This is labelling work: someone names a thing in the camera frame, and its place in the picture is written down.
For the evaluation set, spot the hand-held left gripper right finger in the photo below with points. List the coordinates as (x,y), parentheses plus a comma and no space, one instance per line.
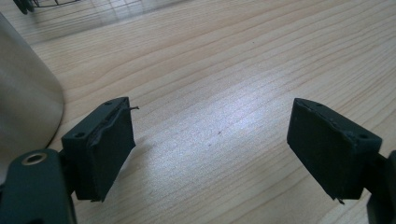
(330,155)

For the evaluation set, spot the beige curved container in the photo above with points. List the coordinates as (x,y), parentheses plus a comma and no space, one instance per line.
(26,102)

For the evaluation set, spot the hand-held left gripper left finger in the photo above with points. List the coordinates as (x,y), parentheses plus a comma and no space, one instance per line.
(99,155)

